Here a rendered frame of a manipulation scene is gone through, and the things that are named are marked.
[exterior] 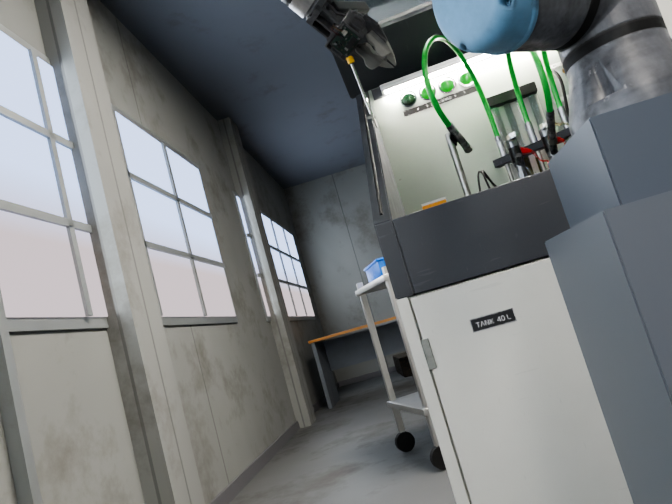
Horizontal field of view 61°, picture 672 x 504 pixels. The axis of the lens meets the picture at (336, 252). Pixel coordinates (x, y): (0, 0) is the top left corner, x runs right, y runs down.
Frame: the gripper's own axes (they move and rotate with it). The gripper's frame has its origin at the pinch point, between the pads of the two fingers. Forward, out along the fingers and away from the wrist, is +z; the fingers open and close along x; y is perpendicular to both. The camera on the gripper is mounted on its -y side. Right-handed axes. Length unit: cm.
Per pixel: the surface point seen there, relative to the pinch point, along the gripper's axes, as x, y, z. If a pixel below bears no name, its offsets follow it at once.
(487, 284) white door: -4, 39, 37
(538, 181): 11.2, 23.1, 33.6
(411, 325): -18, 46, 31
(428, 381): -21, 54, 39
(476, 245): -2.4, 33.3, 31.6
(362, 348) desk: -453, -293, 247
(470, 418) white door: -18, 58, 48
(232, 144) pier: -343, -337, -19
